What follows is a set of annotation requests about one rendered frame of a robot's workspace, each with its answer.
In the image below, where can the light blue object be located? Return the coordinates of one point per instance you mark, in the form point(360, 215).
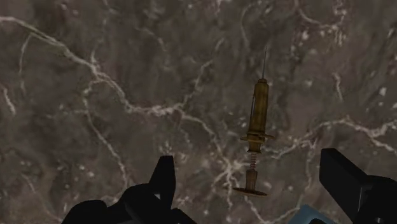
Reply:
point(305, 214)

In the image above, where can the brass yellow syringe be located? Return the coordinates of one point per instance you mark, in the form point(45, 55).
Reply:
point(258, 118)

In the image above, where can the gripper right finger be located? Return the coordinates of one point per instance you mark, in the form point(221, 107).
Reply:
point(347, 183)

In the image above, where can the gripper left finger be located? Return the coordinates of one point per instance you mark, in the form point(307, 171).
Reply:
point(161, 183)

